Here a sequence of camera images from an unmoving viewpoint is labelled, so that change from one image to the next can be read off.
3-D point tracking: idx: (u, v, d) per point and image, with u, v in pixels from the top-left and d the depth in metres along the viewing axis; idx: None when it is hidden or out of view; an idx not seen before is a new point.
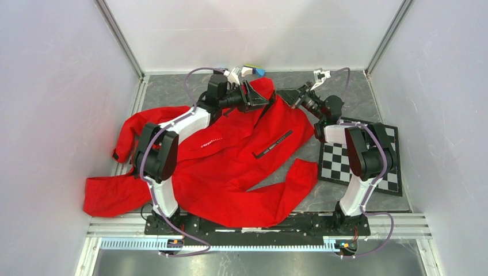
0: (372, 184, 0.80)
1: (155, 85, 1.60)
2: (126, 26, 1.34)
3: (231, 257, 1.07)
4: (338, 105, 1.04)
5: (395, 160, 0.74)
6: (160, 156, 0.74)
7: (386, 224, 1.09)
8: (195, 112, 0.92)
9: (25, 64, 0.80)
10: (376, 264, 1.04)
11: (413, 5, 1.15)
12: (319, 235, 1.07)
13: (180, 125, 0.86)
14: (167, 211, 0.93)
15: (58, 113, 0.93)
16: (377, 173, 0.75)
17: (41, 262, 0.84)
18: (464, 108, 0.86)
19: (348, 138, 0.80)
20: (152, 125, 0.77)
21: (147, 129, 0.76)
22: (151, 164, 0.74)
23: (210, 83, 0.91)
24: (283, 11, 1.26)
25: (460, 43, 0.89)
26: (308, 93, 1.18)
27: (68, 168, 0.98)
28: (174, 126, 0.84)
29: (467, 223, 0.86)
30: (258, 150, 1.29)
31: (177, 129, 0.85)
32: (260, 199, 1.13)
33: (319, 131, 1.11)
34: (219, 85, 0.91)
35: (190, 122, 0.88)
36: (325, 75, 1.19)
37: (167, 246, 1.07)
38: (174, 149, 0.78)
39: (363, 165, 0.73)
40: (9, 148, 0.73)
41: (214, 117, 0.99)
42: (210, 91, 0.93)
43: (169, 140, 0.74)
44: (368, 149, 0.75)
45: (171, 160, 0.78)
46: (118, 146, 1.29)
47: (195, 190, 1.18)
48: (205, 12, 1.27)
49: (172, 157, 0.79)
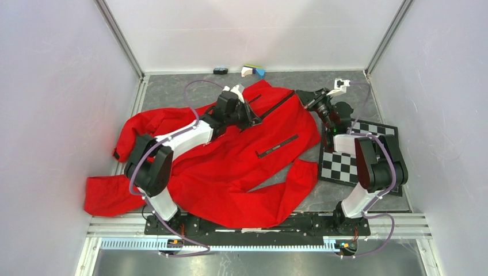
0: (377, 196, 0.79)
1: (155, 85, 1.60)
2: (126, 26, 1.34)
3: (231, 257, 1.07)
4: (347, 111, 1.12)
5: (407, 176, 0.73)
6: (151, 171, 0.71)
7: (387, 225, 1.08)
8: (196, 128, 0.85)
9: (25, 62, 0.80)
10: (375, 263, 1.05)
11: (413, 5, 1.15)
12: (319, 235, 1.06)
13: (177, 139, 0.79)
14: (164, 215, 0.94)
15: (58, 112, 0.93)
16: (384, 186, 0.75)
17: (40, 262, 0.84)
18: (464, 107, 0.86)
19: (357, 149, 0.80)
20: (148, 138, 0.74)
21: (143, 140, 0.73)
22: (141, 177, 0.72)
23: (221, 98, 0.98)
24: (283, 11, 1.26)
25: (460, 42, 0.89)
26: (322, 98, 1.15)
27: (68, 167, 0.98)
28: (170, 140, 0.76)
29: (467, 224, 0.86)
30: (260, 150, 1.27)
31: (175, 144, 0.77)
32: (261, 200, 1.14)
33: (329, 141, 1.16)
34: (229, 101, 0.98)
35: (187, 140, 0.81)
36: (344, 83, 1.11)
37: (167, 246, 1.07)
38: (166, 165, 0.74)
39: (373, 178, 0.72)
40: (8, 145, 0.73)
41: (216, 131, 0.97)
42: (220, 107, 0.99)
43: (161, 156, 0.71)
44: (377, 162, 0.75)
45: (164, 174, 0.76)
46: (119, 146, 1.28)
47: (196, 189, 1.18)
48: (204, 12, 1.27)
49: (166, 171, 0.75)
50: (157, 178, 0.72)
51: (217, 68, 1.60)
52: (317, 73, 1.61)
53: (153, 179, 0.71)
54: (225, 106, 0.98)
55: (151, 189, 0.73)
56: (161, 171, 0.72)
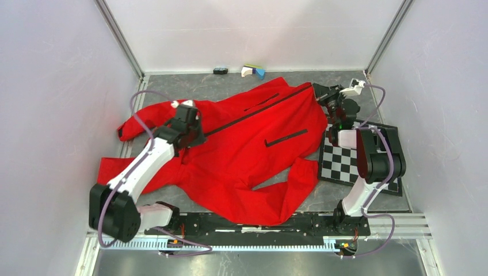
0: (376, 188, 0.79)
1: (155, 85, 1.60)
2: (126, 26, 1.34)
3: (231, 257, 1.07)
4: (353, 109, 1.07)
5: (405, 169, 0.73)
6: (118, 220, 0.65)
7: (387, 225, 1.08)
8: (152, 152, 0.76)
9: (25, 62, 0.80)
10: (375, 263, 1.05)
11: (412, 5, 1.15)
12: (319, 235, 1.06)
13: (133, 176, 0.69)
14: (161, 223, 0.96)
15: (58, 112, 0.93)
16: (382, 177, 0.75)
17: (40, 263, 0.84)
18: (464, 107, 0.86)
19: (358, 141, 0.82)
20: (101, 187, 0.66)
21: (96, 192, 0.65)
22: (109, 229, 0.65)
23: (180, 107, 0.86)
24: (283, 11, 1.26)
25: (459, 42, 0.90)
26: (334, 94, 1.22)
27: (68, 167, 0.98)
28: (126, 181, 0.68)
29: (467, 224, 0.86)
30: (270, 141, 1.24)
31: (132, 181, 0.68)
32: (267, 199, 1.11)
33: (334, 136, 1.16)
34: (191, 110, 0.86)
35: (144, 170, 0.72)
36: (358, 83, 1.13)
37: (167, 246, 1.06)
38: (132, 209, 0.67)
39: (370, 167, 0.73)
40: (8, 145, 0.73)
41: (179, 142, 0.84)
42: (179, 117, 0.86)
43: (122, 203, 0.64)
44: (377, 153, 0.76)
45: (133, 217, 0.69)
46: (127, 127, 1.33)
47: (204, 180, 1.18)
48: (204, 12, 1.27)
49: (133, 213, 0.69)
50: (125, 225, 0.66)
51: (216, 68, 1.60)
52: (317, 73, 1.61)
53: (121, 228, 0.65)
54: (186, 115, 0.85)
55: (124, 236, 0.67)
56: (126, 217, 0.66)
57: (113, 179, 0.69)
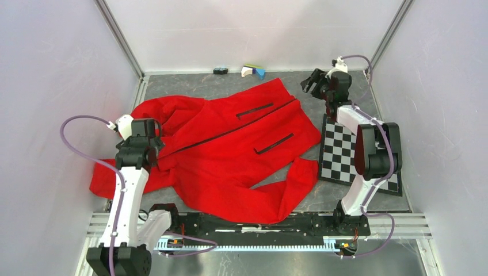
0: (374, 185, 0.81)
1: (155, 85, 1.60)
2: (126, 26, 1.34)
3: (231, 257, 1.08)
4: (343, 76, 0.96)
5: (400, 164, 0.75)
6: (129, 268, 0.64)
7: (387, 225, 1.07)
8: (125, 188, 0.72)
9: (25, 62, 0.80)
10: (374, 263, 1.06)
11: (412, 5, 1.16)
12: (319, 235, 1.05)
13: (120, 223, 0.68)
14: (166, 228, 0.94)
15: (58, 112, 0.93)
16: (381, 174, 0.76)
17: (40, 263, 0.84)
18: (464, 107, 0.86)
19: (358, 135, 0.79)
20: (98, 250, 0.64)
21: (94, 257, 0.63)
22: None
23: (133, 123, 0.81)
24: (283, 11, 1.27)
25: (460, 42, 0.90)
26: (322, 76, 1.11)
27: (68, 167, 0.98)
28: (116, 233, 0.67)
29: (468, 224, 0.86)
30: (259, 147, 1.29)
31: (122, 228, 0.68)
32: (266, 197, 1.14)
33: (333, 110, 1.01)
34: (148, 122, 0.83)
35: (128, 212, 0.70)
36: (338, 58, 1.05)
37: (167, 247, 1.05)
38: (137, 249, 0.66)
39: (368, 165, 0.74)
40: (8, 144, 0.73)
41: (147, 158, 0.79)
42: (137, 132, 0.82)
43: (125, 253, 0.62)
44: (376, 150, 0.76)
45: (142, 256, 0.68)
46: None
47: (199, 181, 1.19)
48: (204, 12, 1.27)
49: (140, 252, 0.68)
50: (139, 267, 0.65)
51: (216, 68, 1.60)
52: None
53: (137, 272, 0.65)
54: (145, 128, 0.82)
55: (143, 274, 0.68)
56: (137, 260, 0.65)
57: (103, 236, 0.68)
